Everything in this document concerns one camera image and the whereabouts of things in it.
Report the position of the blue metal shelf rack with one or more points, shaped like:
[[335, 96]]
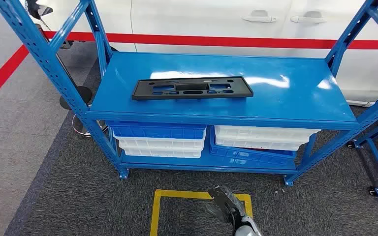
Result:
[[273, 97]]

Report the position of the black plastic plate frame part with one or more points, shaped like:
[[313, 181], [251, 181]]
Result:
[[140, 92]]

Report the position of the white car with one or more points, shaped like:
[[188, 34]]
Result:
[[208, 19]]

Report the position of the black round stanchion base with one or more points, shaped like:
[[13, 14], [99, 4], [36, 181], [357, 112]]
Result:
[[78, 96]]

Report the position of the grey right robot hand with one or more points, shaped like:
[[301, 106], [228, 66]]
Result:
[[228, 205]]

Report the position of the yellow floor tape square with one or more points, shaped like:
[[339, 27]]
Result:
[[189, 194]]

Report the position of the red barrier belt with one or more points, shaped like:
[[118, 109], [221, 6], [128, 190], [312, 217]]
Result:
[[0, 78], [208, 40]]

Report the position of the chrome stanchion post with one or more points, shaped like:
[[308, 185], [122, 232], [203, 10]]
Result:
[[76, 129]]

